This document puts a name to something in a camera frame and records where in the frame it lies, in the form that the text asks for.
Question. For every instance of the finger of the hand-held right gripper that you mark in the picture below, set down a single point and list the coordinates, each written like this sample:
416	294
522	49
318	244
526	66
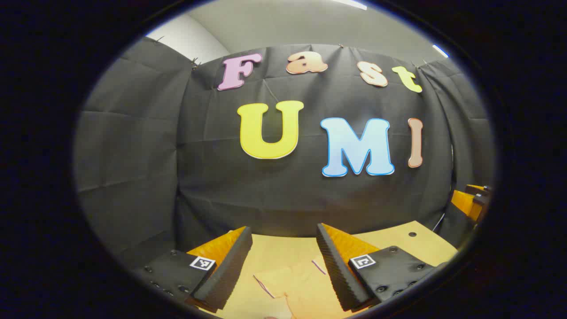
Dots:
467	204
480	194

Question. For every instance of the orange T-shirt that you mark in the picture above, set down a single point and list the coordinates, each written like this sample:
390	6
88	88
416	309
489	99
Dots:
301	288

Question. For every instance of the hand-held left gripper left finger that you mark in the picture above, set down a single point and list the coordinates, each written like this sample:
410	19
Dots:
230	266

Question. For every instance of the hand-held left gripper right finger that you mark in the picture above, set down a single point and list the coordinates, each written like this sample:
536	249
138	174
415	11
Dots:
336	270

